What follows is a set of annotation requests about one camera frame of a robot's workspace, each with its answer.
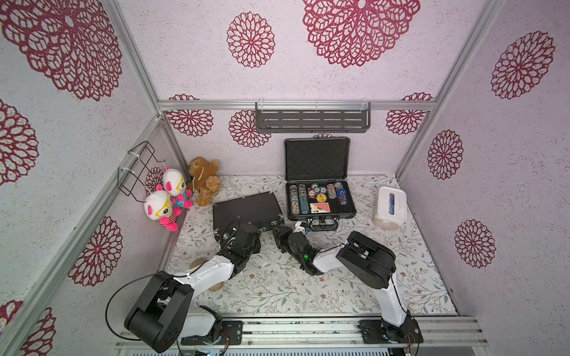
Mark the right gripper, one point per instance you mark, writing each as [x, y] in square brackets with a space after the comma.
[282, 236]

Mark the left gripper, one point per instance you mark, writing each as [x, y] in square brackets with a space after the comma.
[258, 245]

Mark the black poker case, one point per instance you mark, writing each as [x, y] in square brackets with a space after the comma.
[261, 210]

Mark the grey poker case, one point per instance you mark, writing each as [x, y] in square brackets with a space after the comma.
[317, 191]

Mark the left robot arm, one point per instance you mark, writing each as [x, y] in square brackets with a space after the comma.
[162, 314]

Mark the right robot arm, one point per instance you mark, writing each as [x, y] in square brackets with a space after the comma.
[373, 264]

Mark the brown teddy bear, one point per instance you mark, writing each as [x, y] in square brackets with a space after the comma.
[205, 182]

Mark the upper pink white plush doll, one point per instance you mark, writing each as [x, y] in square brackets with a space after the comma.
[174, 183]

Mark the pink white plush doll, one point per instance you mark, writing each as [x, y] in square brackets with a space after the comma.
[174, 183]
[158, 207]

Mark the lower pink white plush doll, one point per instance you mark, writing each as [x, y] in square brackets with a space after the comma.
[158, 207]

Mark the floral table mat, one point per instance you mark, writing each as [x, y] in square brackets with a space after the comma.
[273, 282]

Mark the white tissue box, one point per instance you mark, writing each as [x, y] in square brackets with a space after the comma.
[391, 209]

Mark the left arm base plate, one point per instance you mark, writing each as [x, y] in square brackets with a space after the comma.
[232, 329]

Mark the aluminium mounting rail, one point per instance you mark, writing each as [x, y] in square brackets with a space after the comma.
[342, 331]

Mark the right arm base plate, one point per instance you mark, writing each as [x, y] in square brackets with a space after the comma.
[379, 331]

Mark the black wire wall basket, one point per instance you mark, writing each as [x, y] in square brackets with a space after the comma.
[128, 178]

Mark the grey metal wall shelf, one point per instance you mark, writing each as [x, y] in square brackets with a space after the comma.
[311, 121]

